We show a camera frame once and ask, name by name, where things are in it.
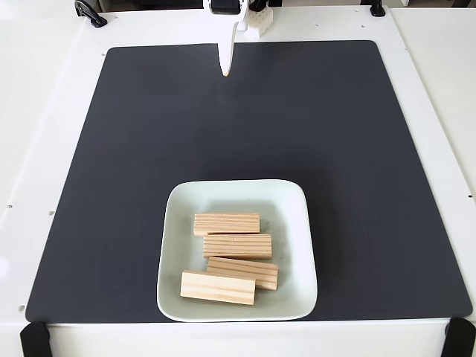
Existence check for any pale green square plate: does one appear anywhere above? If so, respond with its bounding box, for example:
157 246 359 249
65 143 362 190
155 179 318 323

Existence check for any black table mat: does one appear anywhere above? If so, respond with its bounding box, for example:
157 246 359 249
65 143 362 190
24 39 473 324

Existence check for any grooved wooden block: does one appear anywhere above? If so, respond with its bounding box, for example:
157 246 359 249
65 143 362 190
202 234 273 260
193 212 261 237
179 270 257 306
206 256 280 292

